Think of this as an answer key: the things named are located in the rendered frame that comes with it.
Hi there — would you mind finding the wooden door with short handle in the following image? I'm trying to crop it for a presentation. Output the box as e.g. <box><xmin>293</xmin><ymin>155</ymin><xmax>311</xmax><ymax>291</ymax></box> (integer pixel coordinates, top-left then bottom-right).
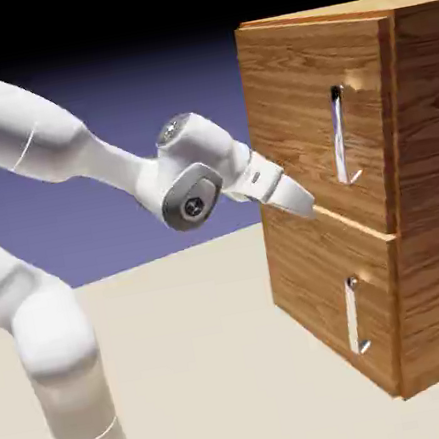
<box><xmin>256</xmin><ymin>185</ymin><xmax>425</xmax><ymax>419</ymax></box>

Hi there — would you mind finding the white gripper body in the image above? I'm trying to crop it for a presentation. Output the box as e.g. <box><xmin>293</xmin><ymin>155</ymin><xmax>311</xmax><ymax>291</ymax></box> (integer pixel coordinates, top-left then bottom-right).
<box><xmin>263</xmin><ymin>169</ymin><xmax>318</xmax><ymax>224</ymax></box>

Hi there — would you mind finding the long silver door handle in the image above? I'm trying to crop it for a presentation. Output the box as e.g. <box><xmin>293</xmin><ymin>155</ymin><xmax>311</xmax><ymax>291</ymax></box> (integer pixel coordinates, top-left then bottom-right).
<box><xmin>320</xmin><ymin>82</ymin><xmax>367</xmax><ymax>186</ymax></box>

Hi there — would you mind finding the light wood cabinet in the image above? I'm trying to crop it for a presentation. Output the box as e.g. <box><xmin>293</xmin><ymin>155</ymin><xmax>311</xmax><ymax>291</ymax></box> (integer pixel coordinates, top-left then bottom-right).
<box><xmin>224</xmin><ymin>0</ymin><xmax>439</xmax><ymax>421</ymax></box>

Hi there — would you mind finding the wooden door with long handle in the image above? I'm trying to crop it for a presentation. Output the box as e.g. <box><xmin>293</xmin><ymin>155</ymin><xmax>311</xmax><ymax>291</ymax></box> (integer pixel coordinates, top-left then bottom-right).
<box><xmin>229</xmin><ymin>0</ymin><xmax>432</xmax><ymax>255</ymax></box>

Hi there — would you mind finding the short silver door handle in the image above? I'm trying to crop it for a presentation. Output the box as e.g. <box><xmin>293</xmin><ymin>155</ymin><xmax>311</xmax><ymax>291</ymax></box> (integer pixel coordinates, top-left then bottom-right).
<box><xmin>338</xmin><ymin>274</ymin><xmax>375</xmax><ymax>358</ymax></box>

